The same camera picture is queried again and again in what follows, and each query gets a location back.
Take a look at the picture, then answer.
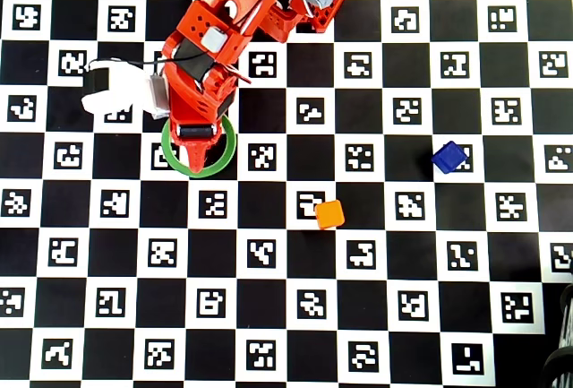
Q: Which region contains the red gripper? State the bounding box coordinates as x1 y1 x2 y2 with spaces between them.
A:
167 65 238 175

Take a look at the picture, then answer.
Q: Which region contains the orange cube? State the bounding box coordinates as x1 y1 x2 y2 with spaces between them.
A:
314 199 346 230

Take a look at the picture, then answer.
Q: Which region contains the blue cube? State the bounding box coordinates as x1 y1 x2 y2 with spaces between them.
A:
431 140 470 175

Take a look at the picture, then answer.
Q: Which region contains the grey square wrist block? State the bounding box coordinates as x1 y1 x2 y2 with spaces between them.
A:
200 27 227 53

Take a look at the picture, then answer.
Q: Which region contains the checkerboard marker mat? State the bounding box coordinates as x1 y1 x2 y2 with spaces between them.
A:
0 0 573 388

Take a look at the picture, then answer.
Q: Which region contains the black tripod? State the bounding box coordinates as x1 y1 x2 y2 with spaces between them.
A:
539 282 573 388

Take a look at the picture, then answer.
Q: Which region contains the green ring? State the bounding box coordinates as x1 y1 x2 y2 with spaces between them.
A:
160 114 237 179

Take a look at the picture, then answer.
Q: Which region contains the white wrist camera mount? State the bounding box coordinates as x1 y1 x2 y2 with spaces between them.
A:
81 56 172 121

